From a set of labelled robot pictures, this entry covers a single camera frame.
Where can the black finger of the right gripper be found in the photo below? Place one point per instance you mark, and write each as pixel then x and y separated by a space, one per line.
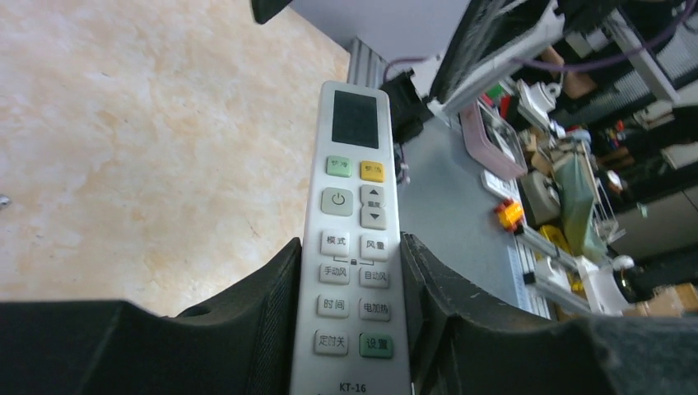
pixel 264 10
pixel 491 42

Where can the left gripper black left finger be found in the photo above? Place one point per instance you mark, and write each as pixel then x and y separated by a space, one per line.
pixel 239 341

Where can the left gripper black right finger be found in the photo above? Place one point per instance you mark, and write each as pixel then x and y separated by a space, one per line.
pixel 463 340

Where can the white air conditioner remote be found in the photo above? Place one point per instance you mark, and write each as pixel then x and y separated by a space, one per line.
pixel 351 327

